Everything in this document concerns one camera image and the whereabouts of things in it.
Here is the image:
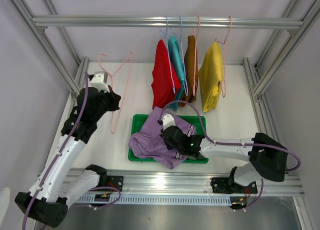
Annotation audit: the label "brown trousers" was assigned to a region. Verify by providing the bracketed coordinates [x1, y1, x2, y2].
[182, 35, 198, 103]

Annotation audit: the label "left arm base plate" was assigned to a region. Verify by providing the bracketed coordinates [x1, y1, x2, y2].
[105, 176, 124, 191]

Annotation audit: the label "blue hanger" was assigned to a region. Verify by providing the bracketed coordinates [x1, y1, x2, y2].
[179, 15, 189, 96]
[160, 15, 176, 94]

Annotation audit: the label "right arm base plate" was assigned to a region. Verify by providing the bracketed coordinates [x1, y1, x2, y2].
[210, 177, 258, 194]

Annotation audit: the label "yellow trousers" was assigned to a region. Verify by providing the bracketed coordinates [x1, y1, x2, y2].
[198, 42, 224, 112]

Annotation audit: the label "purple trousers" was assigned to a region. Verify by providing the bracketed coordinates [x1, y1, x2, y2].
[128, 107, 187, 170]

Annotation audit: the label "teal trousers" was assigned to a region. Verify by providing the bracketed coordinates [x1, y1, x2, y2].
[168, 36, 187, 100]

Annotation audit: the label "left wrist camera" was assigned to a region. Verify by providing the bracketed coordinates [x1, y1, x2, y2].
[89, 71, 110, 93]

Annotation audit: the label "aluminium right frame posts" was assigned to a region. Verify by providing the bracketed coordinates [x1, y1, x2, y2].
[241, 0, 320, 166]

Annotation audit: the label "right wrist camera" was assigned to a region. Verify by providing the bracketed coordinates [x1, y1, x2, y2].
[157, 114, 176, 132]

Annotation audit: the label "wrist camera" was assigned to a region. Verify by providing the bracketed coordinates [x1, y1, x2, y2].
[89, 71, 110, 93]
[157, 114, 176, 132]

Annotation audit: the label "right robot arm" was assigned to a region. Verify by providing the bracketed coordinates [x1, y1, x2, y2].
[160, 126, 288, 194]

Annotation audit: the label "aluminium hanging rail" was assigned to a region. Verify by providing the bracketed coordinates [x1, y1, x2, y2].
[31, 15, 304, 29]

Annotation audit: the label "aluminium left frame posts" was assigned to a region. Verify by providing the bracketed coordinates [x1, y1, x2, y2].
[9, 0, 90, 101]

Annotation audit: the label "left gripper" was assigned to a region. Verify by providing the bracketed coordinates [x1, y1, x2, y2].
[92, 85, 121, 121]

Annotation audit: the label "aluminium front frame rail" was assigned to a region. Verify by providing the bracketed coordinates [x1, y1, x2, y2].
[107, 170, 305, 197]

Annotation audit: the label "pink hanger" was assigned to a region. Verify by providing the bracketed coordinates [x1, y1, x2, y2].
[215, 15, 233, 98]
[98, 51, 133, 134]
[192, 15, 201, 96]

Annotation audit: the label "red trousers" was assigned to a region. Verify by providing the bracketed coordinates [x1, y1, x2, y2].
[151, 40, 181, 109]

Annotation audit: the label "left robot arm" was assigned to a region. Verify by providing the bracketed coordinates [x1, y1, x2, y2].
[14, 86, 121, 228]

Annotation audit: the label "aluminium frame posts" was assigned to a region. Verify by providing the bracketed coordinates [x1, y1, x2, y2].
[241, 0, 320, 166]
[9, 0, 90, 101]

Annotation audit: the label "white slotted cable duct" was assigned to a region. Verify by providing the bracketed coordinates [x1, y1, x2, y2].
[76, 194, 232, 206]

